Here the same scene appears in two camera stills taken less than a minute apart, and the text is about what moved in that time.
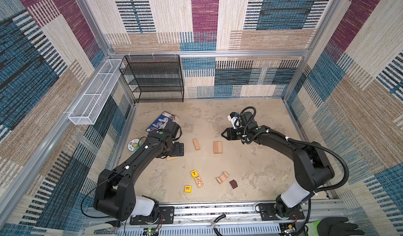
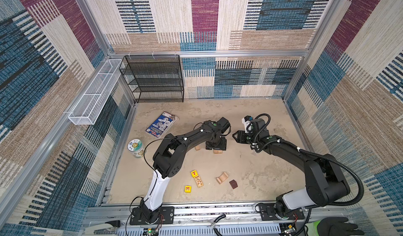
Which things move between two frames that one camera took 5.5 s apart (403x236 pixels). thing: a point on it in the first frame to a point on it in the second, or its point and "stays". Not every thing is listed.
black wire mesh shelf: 154,78 stays
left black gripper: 179,150 to 222,147
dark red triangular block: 233,184 stays
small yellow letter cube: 188,189 stays
